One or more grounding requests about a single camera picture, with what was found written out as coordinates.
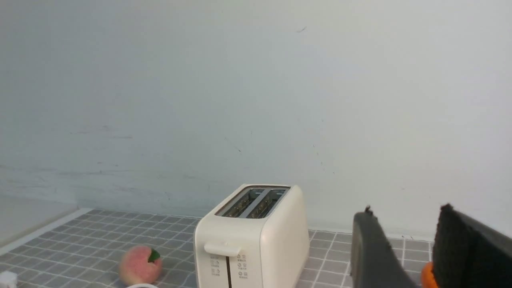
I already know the orange persimmon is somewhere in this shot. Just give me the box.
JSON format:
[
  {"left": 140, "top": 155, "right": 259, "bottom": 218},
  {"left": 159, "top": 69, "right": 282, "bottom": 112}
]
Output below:
[{"left": 420, "top": 261, "right": 438, "bottom": 288}]

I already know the pink peach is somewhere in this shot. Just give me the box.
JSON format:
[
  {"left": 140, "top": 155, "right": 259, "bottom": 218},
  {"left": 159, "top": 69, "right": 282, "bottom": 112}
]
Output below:
[{"left": 118, "top": 245, "right": 163, "bottom": 286}]

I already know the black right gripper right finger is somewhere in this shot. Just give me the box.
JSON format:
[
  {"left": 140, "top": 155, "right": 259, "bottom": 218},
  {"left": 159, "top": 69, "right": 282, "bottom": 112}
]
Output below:
[{"left": 432, "top": 204, "right": 512, "bottom": 288}]

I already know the white toaster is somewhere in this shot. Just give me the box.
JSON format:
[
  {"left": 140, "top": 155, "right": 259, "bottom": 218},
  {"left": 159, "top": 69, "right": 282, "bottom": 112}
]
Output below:
[{"left": 194, "top": 184, "right": 310, "bottom": 288}]

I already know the white power plug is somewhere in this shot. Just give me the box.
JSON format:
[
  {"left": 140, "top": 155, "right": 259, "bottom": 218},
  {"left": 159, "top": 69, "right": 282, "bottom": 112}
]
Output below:
[{"left": 0, "top": 270, "right": 18, "bottom": 288}]

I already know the grey checked tablecloth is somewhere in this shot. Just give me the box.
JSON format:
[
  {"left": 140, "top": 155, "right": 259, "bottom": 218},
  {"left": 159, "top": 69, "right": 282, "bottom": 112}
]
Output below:
[{"left": 0, "top": 210, "right": 433, "bottom": 288}]

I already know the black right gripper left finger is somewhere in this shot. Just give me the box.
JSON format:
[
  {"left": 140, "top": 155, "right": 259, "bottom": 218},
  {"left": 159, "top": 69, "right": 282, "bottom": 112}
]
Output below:
[{"left": 350, "top": 206, "right": 416, "bottom": 288}]

